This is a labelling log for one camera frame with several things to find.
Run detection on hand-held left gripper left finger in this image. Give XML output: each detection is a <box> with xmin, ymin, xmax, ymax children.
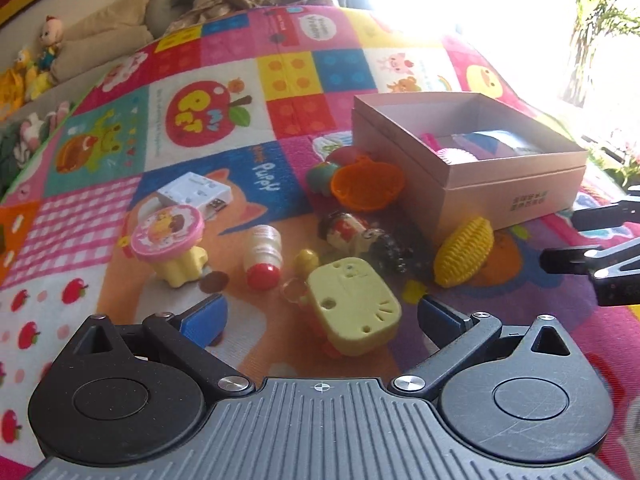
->
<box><xmin>80</xmin><ymin>294</ymin><xmax>255</xmax><ymax>398</ymax></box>

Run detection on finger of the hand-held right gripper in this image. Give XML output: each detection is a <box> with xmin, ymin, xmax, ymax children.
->
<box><xmin>571</xmin><ymin>199</ymin><xmax>640</xmax><ymax>232</ymax></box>
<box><xmin>540</xmin><ymin>240</ymin><xmax>640</xmax><ymax>279</ymax></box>

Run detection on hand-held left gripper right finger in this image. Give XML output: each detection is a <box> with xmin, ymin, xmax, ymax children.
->
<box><xmin>391</xmin><ymin>293</ymin><xmax>572</xmax><ymax>402</ymax></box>

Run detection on yellow cat-face toy block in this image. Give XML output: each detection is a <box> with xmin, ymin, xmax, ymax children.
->
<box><xmin>306</xmin><ymin>256</ymin><xmax>402</xmax><ymax>357</ymax></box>

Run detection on pink cardboard box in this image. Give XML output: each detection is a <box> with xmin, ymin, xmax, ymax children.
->
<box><xmin>351</xmin><ymin>91</ymin><xmax>589</xmax><ymax>247</ymax></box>

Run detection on brown coin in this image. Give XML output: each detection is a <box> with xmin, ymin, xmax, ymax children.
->
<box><xmin>198</xmin><ymin>271</ymin><xmax>228</xmax><ymax>295</ymax></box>

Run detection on yellow toy corn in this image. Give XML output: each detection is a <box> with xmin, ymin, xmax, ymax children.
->
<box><xmin>433</xmin><ymin>216</ymin><xmax>495</xmax><ymax>288</ymax></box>

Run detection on toy bottle with red cap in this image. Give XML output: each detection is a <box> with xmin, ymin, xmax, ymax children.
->
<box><xmin>243</xmin><ymin>224</ymin><xmax>284</xmax><ymax>291</ymax></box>

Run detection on pink yellow toy table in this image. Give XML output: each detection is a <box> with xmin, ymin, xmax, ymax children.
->
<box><xmin>119</xmin><ymin>204</ymin><xmax>208</xmax><ymax>288</ymax></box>

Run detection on small yellow toy egg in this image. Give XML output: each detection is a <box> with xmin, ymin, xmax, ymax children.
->
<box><xmin>293</xmin><ymin>249</ymin><xmax>319</xmax><ymax>276</ymax></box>

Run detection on blue white packet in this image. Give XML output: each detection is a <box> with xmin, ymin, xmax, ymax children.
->
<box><xmin>452</xmin><ymin>129</ymin><xmax>543</xmax><ymax>161</ymax></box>

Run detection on dark toy soda bottle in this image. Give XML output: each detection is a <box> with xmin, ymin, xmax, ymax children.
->
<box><xmin>318</xmin><ymin>210</ymin><xmax>386</xmax><ymax>261</ymax></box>

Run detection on white power adapter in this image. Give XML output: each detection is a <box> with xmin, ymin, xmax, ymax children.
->
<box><xmin>156</xmin><ymin>172</ymin><xmax>233</xmax><ymax>221</ymax></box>

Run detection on pink white ruffled toy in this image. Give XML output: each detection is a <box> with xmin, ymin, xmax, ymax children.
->
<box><xmin>420</xmin><ymin>132</ymin><xmax>483</xmax><ymax>165</ymax></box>

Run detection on orange cat-shaped toy bowl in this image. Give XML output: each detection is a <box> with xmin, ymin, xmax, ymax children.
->
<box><xmin>330</xmin><ymin>155</ymin><xmax>405</xmax><ymax>209</ymax></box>

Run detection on green red toy ball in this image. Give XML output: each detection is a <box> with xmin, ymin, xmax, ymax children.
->
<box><xmin>306</xmin><ymin>147</ymin><xmax>358</xmax><ymax>195</ymax></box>

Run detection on green potted plant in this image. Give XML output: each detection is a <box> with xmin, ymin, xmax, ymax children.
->
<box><xmin>560</xmin><ymin>0</ymin><xmax>640</xmax><ymax>106</ymax></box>

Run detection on colourful patchwork play mat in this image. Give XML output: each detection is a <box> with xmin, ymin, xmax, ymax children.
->
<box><xmin>0</xmin><ymin>5</ymin><xmax>640</xmax><ymax>480</ymax></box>

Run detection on white pink plush toy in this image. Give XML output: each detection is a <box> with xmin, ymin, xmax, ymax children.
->
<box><xmin>10</xmin><ymin>102</ymin><xmax>71</xmax><ymax>161</ymax></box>

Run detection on yellow plush toy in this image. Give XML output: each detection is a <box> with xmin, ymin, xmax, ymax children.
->
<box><xmin>0</xmin><ymin>47</ymin><xmax>51</xmax><ymax>121</ymax></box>

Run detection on beige pillow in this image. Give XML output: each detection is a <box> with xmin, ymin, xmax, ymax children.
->
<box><xmin>50</xmin><ymin>0</ymin><xmax>156</xmax><ymax>83</ymax></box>

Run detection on grey round cushion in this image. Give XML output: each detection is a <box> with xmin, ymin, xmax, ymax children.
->
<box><xmin>145</xmin><ymin>0</ymin><xmax>201</xmax><ymax>36</ymax></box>

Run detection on small doll with red hair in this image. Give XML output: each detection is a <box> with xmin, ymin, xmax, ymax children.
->
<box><xmin>39</xmin><ymin>15</ymin><xmax>66</xmax><ymax>57</ymax></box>

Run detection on clear pink toy ring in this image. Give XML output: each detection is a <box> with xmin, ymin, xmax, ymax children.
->
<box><xmin>281</xmin><ymin>277</ymin><xmax>313</xmax><ymax>307</ymax></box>

